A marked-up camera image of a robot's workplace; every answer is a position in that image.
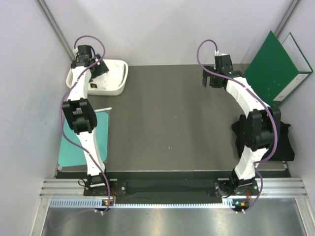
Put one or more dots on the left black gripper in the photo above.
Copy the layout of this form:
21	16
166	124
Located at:
101	69

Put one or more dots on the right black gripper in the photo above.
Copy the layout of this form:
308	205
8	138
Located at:
206	73

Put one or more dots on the white daisy print t-shirt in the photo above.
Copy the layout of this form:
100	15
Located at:
112	79

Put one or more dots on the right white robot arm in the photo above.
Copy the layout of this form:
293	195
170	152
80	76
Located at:
238	87

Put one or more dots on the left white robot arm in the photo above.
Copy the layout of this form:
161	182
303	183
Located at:
82	120

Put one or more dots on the white plastic basket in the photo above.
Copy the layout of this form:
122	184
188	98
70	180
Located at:
78	80

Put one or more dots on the white pen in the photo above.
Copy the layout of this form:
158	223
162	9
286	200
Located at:
103	109

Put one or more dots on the teal cutting mat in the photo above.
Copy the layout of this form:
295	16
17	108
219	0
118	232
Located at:
71	153

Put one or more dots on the folded black t-shirt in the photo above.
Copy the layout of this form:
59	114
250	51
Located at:
255	131

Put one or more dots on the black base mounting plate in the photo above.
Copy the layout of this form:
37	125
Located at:
166	187

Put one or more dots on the green ring binder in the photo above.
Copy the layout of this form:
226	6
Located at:
277	69

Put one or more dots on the aluminium rail frame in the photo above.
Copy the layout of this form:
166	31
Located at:
174	204

